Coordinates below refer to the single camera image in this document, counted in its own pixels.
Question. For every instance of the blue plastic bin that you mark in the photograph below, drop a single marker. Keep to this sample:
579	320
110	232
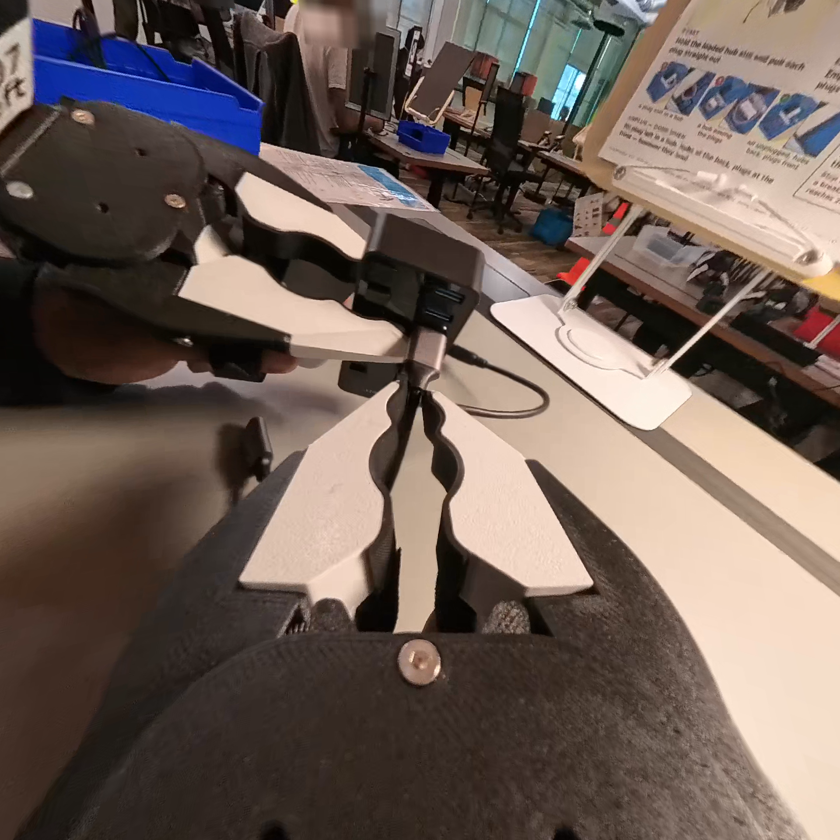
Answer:
151	92

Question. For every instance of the small blue bin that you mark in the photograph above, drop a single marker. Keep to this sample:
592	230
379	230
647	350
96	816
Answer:
423	136

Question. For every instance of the printed paper sheet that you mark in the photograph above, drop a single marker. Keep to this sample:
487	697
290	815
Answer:
348	184

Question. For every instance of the teal floor crate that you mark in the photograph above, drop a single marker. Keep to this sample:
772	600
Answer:
551	226

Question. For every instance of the beige wooden board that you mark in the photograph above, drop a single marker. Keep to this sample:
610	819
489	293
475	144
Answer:
590	157

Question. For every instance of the dark grey usb hub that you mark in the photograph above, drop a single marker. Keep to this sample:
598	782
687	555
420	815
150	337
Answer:
420	249

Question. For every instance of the person's left forearm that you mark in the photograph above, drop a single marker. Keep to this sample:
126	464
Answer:
13	341

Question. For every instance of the computer monitor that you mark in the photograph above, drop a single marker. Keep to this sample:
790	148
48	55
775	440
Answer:
384	72

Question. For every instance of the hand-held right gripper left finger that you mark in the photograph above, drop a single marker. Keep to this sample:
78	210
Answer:
315	518

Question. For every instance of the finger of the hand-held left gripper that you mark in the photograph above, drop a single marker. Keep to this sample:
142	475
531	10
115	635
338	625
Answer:
295	210
308	328

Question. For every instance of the person's left hand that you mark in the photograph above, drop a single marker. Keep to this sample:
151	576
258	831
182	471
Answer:
98	341

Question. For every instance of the black office chair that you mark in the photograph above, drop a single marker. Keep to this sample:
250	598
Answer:
508	151

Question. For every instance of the illustrated instruction sheet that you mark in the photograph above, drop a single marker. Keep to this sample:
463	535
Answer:
722	92

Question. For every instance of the small clear plastic box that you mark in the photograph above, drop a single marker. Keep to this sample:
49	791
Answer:
663	246

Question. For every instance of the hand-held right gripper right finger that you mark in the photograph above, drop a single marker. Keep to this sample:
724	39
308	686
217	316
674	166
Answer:
518	525

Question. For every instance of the red plastic bin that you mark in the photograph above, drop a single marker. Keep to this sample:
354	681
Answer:
820	327

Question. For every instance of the white document stand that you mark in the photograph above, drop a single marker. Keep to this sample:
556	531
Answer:
590	367

